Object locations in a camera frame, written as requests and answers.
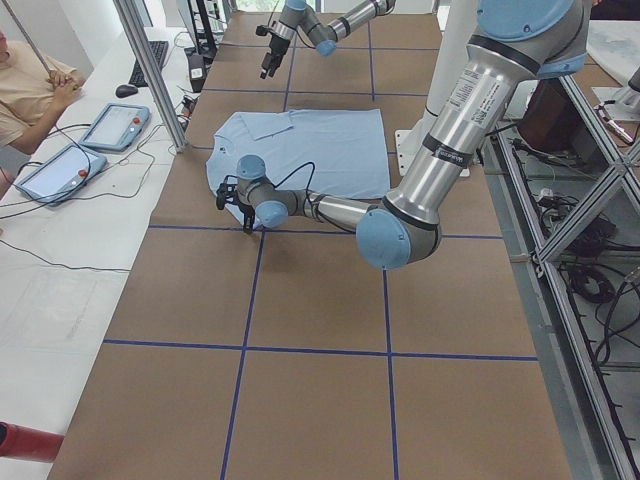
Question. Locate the person in beige shirt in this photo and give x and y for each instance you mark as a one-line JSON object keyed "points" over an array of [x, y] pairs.
{"points": [[33, 95]]}

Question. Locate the black power adapter box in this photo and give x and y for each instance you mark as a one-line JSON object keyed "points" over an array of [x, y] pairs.
{"points": [[197, 72]]}

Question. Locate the near blue teach pendant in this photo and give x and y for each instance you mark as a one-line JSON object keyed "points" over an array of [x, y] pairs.
{"points": [[62, 175]]}

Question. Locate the light blue t-shirt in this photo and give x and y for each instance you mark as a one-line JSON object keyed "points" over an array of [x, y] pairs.
{"points": [[336, 152]]}

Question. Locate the metal reacher grabber stick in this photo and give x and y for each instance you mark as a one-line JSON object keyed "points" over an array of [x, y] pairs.
{"points": [[29, 39]]}

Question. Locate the aluminium frame post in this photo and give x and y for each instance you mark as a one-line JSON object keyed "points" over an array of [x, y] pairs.
{"points": [[136, 35]]}

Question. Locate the red fire extinguisher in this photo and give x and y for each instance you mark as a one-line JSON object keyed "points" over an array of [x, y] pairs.
{"points": [[24, 443]]}

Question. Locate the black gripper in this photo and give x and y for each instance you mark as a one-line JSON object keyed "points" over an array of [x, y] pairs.
{"points": [[245, 207], [274, 48]]}

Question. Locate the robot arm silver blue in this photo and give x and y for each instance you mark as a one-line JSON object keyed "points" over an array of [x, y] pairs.
{"points": [[298, 16], [509, 42]]}

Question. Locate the far blue teach pendant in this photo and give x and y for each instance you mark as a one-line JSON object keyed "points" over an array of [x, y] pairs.
{"points": [[115, 128]]}

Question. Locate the blue teach pendant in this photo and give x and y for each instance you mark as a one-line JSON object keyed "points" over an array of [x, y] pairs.
{"points": [[115, 128], [62, 175]]}

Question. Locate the aluminium frame rack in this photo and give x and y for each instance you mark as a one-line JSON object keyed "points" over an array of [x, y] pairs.
{"points": [[563, 171]]}

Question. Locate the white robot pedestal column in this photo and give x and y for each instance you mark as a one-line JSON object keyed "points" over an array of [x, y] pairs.
{"points": [[452, 57]]}

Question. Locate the black computer mouse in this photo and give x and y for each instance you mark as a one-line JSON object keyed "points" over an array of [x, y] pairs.
{"points": [[126, 90]]}

